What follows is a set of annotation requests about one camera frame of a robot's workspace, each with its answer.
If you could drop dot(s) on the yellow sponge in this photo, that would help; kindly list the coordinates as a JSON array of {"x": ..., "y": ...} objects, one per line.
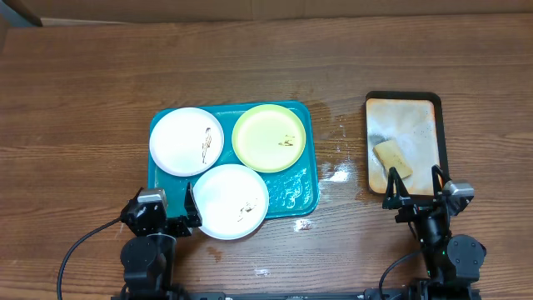
[{"x": 390, "y": 156}]

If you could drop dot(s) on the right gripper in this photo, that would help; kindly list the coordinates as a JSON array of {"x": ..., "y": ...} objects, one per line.
[{"x": 415, "y": 207}]

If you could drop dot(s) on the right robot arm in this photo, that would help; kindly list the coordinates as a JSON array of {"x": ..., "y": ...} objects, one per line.
[{"x": 452, "y": 262}]

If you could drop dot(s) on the yellow-green plate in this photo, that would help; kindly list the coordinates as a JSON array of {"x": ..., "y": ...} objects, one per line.
[{"x": 268, "y": 138}]

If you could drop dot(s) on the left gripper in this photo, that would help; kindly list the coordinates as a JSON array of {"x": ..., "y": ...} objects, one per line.
[{"x": 193, "y": 216}]

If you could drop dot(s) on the black tray with soapy water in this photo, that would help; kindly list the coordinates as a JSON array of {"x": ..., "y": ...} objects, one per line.
[{"x": 411, "y": 124}]

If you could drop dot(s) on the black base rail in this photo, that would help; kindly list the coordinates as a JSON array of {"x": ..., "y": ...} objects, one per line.
[{"x": 369, "y": 294}]

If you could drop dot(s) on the teal plastic tray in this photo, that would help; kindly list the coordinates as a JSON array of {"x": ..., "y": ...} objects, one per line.
[{"x": 293, "y": 192}]

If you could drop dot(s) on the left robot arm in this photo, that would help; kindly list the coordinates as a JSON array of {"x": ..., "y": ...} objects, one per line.
[{"x": 148, "y": 258}]

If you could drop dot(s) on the white plate with sauce streak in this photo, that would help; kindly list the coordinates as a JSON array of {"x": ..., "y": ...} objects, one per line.
[{"x": 186, "y": 141}]

